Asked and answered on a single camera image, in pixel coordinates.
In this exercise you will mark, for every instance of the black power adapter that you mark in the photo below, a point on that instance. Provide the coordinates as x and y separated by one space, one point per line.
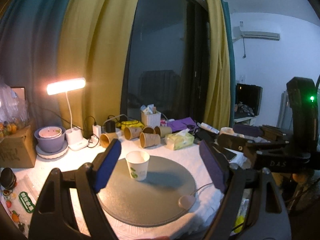
110 126

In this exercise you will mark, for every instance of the black television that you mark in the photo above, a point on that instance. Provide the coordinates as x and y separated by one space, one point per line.
247 100

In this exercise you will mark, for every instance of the purple cloth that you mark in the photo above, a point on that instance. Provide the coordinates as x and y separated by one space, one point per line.
181 124

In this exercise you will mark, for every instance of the white paper cup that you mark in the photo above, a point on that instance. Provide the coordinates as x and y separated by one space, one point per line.
138 162

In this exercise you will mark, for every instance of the printed brown cup front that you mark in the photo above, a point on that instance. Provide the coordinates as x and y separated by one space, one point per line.
149 140

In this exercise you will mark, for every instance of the purple bowl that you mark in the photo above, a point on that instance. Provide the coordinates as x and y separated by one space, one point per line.
50 138

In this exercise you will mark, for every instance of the plain brown cup near lamp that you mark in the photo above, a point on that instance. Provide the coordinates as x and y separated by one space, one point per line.
106 138

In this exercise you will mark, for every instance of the brown cup behind front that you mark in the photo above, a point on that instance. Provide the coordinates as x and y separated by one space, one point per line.
148 130

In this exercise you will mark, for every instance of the yellow curtain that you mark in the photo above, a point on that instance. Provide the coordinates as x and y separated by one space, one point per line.
94 42

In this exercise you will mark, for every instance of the round grey placemat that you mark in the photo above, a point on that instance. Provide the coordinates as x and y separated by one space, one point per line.
151 202

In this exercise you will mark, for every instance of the white air conditioner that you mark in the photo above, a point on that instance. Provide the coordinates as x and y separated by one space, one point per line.
263 35

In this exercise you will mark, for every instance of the yellow green tissue pack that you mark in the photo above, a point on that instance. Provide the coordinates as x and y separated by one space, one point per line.
179 140

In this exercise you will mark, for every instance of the white plate under bowl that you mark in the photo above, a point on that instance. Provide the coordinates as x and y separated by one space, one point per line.
52 155

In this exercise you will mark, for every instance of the printed brown cup far left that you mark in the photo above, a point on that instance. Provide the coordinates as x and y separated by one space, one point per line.
132 132

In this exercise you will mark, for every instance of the white desk lamp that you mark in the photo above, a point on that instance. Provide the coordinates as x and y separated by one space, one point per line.
74 136

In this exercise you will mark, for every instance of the white woven basket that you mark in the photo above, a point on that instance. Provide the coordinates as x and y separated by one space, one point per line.
150 116

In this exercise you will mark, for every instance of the small beige round puck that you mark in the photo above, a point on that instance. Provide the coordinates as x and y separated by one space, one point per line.
186 202

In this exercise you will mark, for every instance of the cream mug yellow print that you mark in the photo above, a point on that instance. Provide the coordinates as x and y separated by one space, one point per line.
230 131

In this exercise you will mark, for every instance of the white tube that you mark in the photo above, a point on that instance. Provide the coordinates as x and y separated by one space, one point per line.
208 128

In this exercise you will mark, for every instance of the green white sticker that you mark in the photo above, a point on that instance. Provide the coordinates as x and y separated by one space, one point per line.
26 202

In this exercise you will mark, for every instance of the printed brown cup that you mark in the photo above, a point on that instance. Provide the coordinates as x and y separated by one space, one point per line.
132 132
149 140

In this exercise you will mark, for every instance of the black tablet on table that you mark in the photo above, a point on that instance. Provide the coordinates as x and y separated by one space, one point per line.
227 153

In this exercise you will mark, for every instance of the plain brown cup near tissues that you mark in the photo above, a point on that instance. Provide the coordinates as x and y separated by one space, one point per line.
162 131

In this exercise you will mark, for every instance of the white charger plug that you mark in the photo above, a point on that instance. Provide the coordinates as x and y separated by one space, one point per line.
95 137

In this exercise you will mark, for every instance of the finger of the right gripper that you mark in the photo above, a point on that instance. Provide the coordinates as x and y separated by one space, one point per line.
232 143
267 132

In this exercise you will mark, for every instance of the cardboard box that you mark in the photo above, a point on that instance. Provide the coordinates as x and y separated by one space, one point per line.
18 150

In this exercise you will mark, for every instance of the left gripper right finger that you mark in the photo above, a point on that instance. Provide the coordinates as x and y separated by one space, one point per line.
266 217

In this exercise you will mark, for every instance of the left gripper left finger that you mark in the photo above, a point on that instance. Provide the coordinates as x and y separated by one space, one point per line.
54 216

